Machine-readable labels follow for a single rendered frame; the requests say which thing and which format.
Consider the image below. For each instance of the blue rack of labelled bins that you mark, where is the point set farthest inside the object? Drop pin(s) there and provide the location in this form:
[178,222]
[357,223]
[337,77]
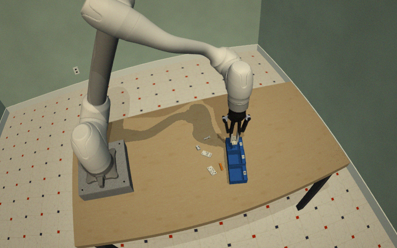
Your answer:
[236,162]

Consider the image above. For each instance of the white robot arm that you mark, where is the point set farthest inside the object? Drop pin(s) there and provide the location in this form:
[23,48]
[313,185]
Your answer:
[114,20]

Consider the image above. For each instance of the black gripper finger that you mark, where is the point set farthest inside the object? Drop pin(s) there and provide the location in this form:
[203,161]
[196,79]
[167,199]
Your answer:
[225,119]
[244,125]

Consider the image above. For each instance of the white domino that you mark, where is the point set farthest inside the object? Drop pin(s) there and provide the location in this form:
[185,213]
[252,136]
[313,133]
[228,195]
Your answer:
[207,154]
[211,170]

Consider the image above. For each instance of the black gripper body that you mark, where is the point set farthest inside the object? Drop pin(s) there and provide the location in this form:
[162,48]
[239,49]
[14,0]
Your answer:
[236,115]

